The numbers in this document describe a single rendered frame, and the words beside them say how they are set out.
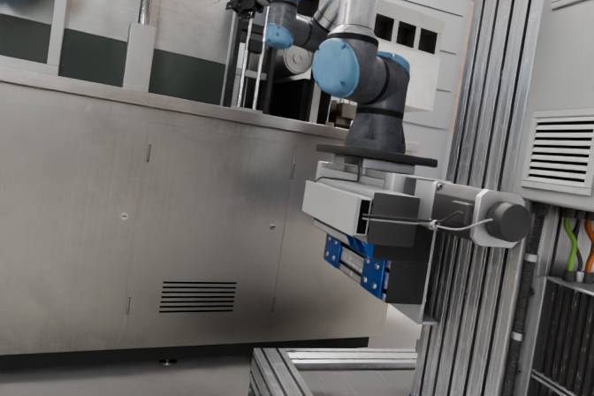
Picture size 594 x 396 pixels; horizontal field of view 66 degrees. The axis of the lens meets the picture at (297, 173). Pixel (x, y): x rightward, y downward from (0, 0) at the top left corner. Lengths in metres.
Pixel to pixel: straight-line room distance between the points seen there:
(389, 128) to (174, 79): 1.23
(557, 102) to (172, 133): 1.06
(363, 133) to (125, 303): 0.92
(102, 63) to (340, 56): 1.28
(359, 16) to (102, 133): 0.82
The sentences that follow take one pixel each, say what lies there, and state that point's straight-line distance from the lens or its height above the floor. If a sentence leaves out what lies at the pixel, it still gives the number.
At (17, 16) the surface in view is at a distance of 1.54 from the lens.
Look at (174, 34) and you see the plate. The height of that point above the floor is 1.22.
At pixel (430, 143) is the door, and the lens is 5.68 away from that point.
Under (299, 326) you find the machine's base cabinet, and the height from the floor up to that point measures 0.15.
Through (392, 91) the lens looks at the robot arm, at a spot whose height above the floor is 0.96.
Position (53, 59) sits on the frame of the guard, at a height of 0.95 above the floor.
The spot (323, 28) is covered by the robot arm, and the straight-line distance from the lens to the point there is 1.31.
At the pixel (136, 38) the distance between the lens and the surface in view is 1.82.
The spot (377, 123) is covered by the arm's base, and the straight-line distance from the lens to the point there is 1.09.
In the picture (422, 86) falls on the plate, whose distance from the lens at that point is 2.70.
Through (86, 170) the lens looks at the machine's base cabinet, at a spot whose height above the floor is 0.65.
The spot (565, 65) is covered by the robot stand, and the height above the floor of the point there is 0.98.
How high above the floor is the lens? 0.78
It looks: 2 degrees down
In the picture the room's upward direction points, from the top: 8 degrees clockwise
